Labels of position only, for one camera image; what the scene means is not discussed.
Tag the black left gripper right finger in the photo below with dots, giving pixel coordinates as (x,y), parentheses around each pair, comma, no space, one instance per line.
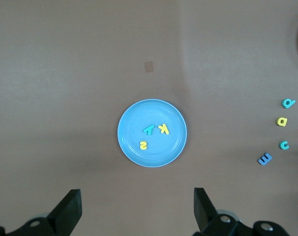
(208,218)

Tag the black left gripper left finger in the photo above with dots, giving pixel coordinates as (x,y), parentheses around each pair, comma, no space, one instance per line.
(65,216)

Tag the yellow foam letter s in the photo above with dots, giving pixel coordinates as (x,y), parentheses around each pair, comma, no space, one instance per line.
(143,145)

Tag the yellow foam letter k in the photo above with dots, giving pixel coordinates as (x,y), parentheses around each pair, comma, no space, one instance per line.
(165,129)

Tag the teal foam letter y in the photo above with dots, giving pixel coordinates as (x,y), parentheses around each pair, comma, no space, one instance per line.
(149,130)

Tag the blue plate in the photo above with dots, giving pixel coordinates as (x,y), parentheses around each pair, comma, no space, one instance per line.
(163,152)

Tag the blue foam letter E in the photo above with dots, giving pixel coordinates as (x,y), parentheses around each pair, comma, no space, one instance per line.
(264,159)

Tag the teal foam letter c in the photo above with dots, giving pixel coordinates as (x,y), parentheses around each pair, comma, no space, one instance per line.
(281,145)

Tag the yellow foam letter a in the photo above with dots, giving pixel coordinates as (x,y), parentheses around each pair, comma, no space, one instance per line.
(278,121)

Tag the teal foam letter p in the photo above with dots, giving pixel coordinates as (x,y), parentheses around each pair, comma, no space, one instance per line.
(285,105)

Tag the brown tape patch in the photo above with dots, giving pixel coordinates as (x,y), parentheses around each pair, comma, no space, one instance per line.
(148,67)

